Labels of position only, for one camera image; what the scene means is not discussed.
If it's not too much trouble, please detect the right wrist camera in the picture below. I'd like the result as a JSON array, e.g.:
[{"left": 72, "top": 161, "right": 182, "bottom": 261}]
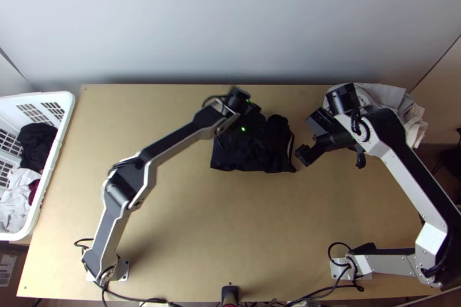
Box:
[{"left": 305, "top": 107, "right": 338, "bottom": 139}]

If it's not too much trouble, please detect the cardboard box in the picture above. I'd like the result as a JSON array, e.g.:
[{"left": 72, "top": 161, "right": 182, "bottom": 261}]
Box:
[{"left": 0, "top": 245, "right": 31, "bottom": 299}]

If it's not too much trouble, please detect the black cable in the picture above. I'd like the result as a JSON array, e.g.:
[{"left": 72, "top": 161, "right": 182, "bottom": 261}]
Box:
[
  {"left": 327, "top": 242, "right": 365, "bottom": 293},
  {"left": 288, "top": 282, "right": 365, "bottom": 305},
  {"left": 350, "top": 109, "right": 368, "bottom": 170},
  {"left": 100, "top": 279, "right": 171, "bottom": 305},
  {"left": 73, "top": 237, "right": 96, "bottom": 261}
]

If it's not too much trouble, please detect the white laundry basket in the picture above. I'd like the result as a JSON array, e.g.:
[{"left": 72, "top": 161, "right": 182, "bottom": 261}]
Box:
[{"left": 0, "top": 90, "right": 76, "bottom": 241}]

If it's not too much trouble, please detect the heap of mostly white clothes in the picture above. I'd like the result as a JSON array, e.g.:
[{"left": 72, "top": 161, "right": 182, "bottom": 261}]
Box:
[{"left": 354, "top": 82, "right": 430, "bottom": 150}]

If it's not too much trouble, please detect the dark t-shirt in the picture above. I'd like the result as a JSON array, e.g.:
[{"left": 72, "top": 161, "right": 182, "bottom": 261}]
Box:
[{"left": 210, "top": 104, "right": 298, "bottom": 175}]

